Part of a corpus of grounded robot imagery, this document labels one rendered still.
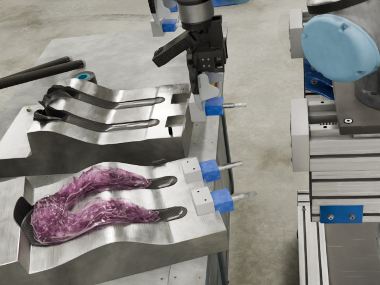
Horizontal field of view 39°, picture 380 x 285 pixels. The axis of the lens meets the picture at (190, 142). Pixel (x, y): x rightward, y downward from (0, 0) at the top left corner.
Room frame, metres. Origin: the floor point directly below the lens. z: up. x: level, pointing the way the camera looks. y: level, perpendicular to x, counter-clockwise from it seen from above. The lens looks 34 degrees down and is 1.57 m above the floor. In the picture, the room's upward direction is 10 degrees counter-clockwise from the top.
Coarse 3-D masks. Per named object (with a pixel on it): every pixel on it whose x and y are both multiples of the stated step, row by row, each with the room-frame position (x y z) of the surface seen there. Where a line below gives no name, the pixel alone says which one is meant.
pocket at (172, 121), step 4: (168, 116) 1.14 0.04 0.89; (172, 116) 1.13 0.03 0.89; (176, 116) 1.13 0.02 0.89; (180, 116) 1.13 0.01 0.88; (184, 116) 1.13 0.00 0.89; (168, 120) 1.14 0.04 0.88; (172, 120) 1.13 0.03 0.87; (176, 120) 1.13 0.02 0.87; (180, 120) 1.13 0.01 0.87; (184, 120) 1.12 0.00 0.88; (168, 124) 1.13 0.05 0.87; (172, 124) 1.13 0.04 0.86; (176, 124) 1.13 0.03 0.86; (180, 124) 1.13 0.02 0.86; (184, 124) 1.11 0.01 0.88
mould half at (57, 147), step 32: (96, 96) 1.28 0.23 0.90; (128, 96) 1.29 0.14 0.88; (160, 96) 1.24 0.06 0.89; (32, 128) 1.12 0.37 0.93; (64, 128) 1.11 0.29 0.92; (160, 128) 1.08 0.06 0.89; (192, 128) 1.19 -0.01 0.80; (0, 160) 1.12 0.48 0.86; (32, 160) 1.11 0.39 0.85; (64, 160) 1.09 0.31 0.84; (96, 160) 1.08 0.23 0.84; (128, 160) 1.06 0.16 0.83
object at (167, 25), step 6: (162, 18) 1.63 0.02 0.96; (162, 24) 1.61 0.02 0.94; (168, 24) 1.60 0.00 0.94; (174, 24) 1.60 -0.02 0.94; (180, 24) 1.61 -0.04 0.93; (156, 30) 1.61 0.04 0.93; (162, 30) 1.61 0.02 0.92; (168, 30) 1.60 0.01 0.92; (174, 30) 1.60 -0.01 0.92; (156, 36) 1.61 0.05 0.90; (162, 36) 1.61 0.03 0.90
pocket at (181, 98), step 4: (172, 96) 1.24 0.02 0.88; (176, 96) 1.24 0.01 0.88; (180, 96) 1.24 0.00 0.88; (184, 96) 1.24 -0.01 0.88; (188, 96) 1.23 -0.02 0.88; (172, 100) 1.23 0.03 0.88; (176, 100) 1.24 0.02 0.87; (180, 100) 1.24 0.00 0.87; (184, 100) 1.24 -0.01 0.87; (188, 100) 1.22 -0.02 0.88; (188, 104) 1.20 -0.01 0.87
